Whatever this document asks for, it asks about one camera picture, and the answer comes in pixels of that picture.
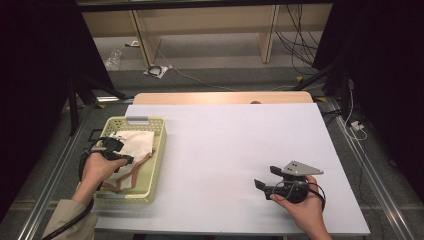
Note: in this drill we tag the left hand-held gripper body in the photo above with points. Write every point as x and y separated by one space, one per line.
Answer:
111 146

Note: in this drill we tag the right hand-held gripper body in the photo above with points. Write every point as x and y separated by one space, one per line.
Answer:
301 169

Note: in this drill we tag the cream undershirt with tan trim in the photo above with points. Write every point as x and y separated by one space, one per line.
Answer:
136 146

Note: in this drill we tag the pale green perforated plastic basket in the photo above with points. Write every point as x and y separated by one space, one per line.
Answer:
150 173

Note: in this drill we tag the person's left hand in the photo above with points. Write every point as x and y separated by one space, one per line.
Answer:
95 175

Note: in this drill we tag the person's right hand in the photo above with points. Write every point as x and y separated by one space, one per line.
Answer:
310 216

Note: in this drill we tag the black stand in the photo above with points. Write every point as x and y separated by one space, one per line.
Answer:
315 76
73 113

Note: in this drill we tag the white power adapter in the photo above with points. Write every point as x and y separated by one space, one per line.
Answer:
356 125

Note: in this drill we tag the clear plastic bag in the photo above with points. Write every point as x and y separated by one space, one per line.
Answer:
113 60

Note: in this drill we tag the black curtain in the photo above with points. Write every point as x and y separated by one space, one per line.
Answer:
33 83
393 83

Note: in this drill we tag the small white floor object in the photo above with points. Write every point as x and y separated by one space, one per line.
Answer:
134 43

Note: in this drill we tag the light wooden desk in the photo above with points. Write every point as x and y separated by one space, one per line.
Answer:
206 21

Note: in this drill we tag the black crossbar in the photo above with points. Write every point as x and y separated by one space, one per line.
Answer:
200 4

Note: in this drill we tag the metal floor rail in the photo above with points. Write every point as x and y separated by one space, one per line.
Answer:
376 188
43 203

